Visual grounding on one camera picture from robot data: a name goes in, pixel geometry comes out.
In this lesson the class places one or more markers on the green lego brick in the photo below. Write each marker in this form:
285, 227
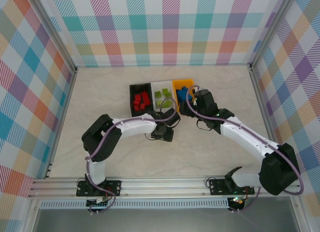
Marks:
158, 94
168, 104
165, 90
167, 94
159, 103

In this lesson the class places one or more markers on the red lego brick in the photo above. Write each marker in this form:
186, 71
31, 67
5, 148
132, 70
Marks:
136, 102
145, 97
137, 107
137, 96
142, 106

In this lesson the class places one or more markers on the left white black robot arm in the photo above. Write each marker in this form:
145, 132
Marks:
135, 128

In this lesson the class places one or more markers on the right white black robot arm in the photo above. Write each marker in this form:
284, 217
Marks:
240, 139

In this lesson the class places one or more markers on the orange plastic container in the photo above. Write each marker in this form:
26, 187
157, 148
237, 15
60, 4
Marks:
180, 83

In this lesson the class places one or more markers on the white plastic container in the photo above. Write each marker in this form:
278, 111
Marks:
160, 85

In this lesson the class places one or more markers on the black plastic container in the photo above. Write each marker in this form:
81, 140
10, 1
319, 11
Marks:
142, 87

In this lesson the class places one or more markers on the grey metal panel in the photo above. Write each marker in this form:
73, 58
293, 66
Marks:
162, 220

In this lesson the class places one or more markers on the aluminium mounting rail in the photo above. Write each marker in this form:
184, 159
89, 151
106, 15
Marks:
162, 187

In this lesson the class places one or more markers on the aluminium right side rail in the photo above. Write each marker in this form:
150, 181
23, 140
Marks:
262, 104

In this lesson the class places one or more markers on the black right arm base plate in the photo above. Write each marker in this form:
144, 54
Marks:
216, 187

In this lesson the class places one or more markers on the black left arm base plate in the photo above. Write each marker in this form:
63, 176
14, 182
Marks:
115, 188

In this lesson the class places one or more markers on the aluminium left side rail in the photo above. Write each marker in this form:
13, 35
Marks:
63, 116

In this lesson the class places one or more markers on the aluminium right frame post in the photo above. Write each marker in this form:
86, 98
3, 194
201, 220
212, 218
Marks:
270, 29

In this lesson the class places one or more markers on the aluminium frame post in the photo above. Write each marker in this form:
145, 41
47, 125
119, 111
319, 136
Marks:
55, 34
270, 29

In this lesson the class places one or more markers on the aluminium left frame post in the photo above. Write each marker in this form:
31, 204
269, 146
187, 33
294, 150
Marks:
55, 34

